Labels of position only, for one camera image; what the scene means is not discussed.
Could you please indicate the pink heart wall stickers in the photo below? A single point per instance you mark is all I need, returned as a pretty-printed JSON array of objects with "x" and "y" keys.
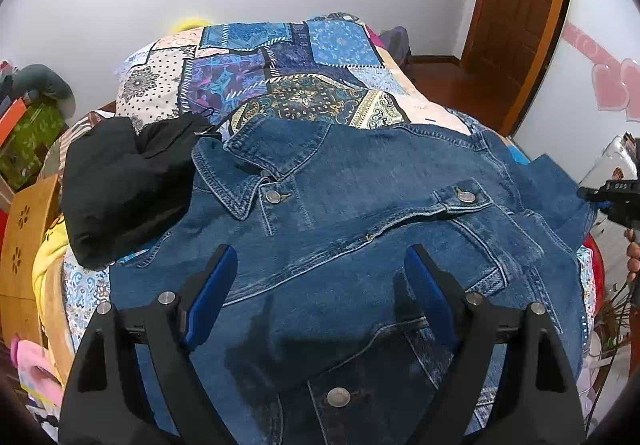
[{"x": 612, "y": 85}]

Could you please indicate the white printed bag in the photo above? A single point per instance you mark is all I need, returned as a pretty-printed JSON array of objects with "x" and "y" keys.
[{"x": 610, "y": 162}]

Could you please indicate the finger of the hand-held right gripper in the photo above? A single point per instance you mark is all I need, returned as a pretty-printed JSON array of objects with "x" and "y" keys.
[{"x": 592, "y": 196}]

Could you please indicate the blue denim jacket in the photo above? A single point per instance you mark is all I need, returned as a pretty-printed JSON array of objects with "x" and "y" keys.
[{"x": 350, "y": 205}]

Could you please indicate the striped orange cloth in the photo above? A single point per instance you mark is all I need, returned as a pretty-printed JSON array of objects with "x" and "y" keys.
[{"x": 55, "y": 150}]

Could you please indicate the grey plush toy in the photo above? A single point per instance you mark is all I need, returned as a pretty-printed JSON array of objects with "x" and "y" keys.
[{"x": 45, "y": 85}]

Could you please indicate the green box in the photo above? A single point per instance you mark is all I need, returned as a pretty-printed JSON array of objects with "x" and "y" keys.
[{"x": 30, "y": 145}]

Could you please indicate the dark purple cloth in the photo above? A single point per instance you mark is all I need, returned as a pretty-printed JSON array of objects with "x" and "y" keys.
[{"x": 395, "y": 47}]

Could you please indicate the pink cloth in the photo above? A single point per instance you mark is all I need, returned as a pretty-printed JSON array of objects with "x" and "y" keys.
[{"x": 37, "y": 370}]

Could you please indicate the brown wooden door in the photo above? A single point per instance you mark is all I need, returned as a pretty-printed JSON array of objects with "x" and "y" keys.
[{"x": 515, "y": 0}]

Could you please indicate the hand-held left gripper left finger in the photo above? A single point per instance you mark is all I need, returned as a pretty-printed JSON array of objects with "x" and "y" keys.
[{"x": 212, "y": 295}]

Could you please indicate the black garment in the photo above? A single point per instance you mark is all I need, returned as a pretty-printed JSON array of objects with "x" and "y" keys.
[{"x": 125, "y": 190}]

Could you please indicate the orange box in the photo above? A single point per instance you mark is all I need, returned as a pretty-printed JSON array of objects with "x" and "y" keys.
[{"x": 11, "y": 117}]

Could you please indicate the yellow hoop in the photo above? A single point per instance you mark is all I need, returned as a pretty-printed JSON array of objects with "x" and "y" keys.
[{"x": 190, "y": 23}]

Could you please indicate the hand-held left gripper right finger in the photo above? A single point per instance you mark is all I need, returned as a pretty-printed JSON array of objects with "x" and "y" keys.
[{"x": 430, "y": 295}]

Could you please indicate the patchwork printed bedspread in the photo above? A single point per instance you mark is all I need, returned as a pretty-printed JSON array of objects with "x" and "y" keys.
[{"x": 300, "y": 75}]

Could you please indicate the red plastic object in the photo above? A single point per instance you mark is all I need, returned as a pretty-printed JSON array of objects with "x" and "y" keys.
[{"x": 595, "y": 265}]

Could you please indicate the person's right hand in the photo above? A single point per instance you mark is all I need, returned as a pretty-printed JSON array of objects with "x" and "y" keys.
[{"x": 635, "y": 260}]

